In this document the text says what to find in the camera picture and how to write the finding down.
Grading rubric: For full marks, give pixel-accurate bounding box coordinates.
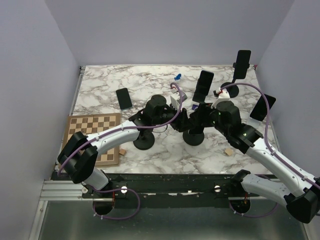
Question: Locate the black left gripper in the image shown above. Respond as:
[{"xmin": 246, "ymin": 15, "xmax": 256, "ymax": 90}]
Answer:
[{"xmin": 152, "ymin": 101, "xmax": 196, "ymax": 133}]

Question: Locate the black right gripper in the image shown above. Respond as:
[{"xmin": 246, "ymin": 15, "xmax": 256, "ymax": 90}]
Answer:
[{"xmin": 190, "ymin": 101, "xmax": 230, "ymax": 137}]

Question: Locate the black round-base phone stand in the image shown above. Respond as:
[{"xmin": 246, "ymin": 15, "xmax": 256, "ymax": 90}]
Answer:
[{"xmin": 133, "ymin": 131, "xmax": 155, "ymax": 151}]

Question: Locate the teal smartphone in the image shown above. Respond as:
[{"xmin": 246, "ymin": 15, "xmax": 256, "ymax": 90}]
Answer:
[{"xmin": 115, "ymin": 88, "xmax": 133, "ymax": 111}]

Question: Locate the black smartphone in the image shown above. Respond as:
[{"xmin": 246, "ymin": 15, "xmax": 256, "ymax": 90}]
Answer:
[
  {"xmin": 232, "ymin": 50, "xmax": 252, "ymax": 80},
  {"xmin": 249, "ymin": 94, "xmax": 276, "ymax": 122},
  {"xmin": 188, "ymin": 125, "xmax": 204, "ymax": 135}
]

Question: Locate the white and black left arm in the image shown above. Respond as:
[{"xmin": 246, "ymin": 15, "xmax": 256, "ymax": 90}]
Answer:
[{"xmin": 57, "ymin": 93, "xmax": 187, "ymax": 198}]

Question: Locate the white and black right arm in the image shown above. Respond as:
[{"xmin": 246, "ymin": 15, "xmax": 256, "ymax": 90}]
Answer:
[{"xmin": 190, "ymin": 101, "xmax": 320, "ymax": 224}]

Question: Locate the black folding phone stand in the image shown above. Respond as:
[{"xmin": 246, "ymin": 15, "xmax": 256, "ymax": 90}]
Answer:
[{"xmin": 192, "ymin": 87, "xmax": 207, "ymax": 103}]

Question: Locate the blue-edged smartphone on folding stand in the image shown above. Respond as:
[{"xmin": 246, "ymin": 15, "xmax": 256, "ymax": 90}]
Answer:
[{"xmin": 195, "ymin": 70, "xmax": 214, "ymax": 96}]

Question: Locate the tall black round phone stand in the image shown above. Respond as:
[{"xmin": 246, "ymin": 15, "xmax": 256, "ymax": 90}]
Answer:
[{"xmin": 220, "ymin": 62, "xmax": 239, "ymax": 98}]

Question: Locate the silver phone stand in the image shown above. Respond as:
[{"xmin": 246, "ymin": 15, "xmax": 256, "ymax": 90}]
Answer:
[{"xmin": 246, "ymin": 117, "xmax": 261, "ymax": 129}]

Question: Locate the black smartphone on silver stand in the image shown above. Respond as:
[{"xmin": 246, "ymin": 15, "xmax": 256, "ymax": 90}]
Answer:
[{"xmin": 249, "ymin": 94, "xmax": 276, "ymax": 122}]

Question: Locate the black smartphone on tall stand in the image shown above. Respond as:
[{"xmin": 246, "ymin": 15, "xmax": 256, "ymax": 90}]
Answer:
[{"xmin": 232, "ymin": 50, "xmax": 252, "ymax": 80}]

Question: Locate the purple rectangular plate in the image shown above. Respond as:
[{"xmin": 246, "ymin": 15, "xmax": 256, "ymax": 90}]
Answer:
[{"xmin": 192, "ymin": 104, "xmax": 199, "ymax": 110}]

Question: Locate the small wooden block right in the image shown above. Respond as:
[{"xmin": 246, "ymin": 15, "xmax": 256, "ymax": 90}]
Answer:
[{"xmin": 224, "ymin": 148, "xmax": 234, "ymax": 156}]

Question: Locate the blue plastic piece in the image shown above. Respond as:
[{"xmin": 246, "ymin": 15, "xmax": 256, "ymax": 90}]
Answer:
[{"xmin": 174, "ymin": 73, "xmax": 182, "ymax": 81}]

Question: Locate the small wooden block near chessboard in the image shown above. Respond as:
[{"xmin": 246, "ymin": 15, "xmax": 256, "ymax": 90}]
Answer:
[{"xmin": 119, "ymin": 148, "xmax": 127, "ymax": 156}]

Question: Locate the wooden chessboard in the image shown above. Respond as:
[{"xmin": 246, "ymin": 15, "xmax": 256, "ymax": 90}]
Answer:
[{"xmin": 61, "ymin": 113, "xmax": 121, "ymax": 167}]

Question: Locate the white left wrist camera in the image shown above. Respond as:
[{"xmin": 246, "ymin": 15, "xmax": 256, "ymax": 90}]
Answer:
[{"xmin": 170, "ymin": 89, "xmax": 188, "ymax": 110}]

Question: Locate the black mounting rail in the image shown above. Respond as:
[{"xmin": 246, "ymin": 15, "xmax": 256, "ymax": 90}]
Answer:
[{"xmin": 49, "ymin": 172, "xmax": 293, "ymax": 210}]

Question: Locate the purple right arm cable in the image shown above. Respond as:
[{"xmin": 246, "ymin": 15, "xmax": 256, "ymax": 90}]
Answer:
[{"xmin": 219, "ymin": 82, "xmax": 320, "ymax": 218}]

